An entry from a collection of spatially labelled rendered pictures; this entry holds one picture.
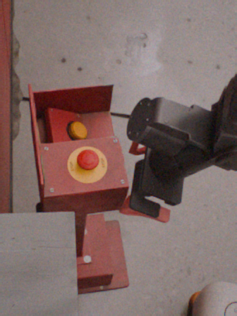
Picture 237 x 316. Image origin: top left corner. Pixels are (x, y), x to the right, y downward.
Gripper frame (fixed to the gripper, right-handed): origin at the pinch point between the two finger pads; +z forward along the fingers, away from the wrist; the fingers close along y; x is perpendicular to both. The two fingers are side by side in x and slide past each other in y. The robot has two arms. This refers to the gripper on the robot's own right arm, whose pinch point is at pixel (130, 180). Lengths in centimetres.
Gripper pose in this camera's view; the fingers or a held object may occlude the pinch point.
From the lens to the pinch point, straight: 105.7
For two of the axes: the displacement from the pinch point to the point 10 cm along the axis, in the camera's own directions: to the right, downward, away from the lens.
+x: 8.4, 3.4, 4.2
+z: -5.2, 2.9, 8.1
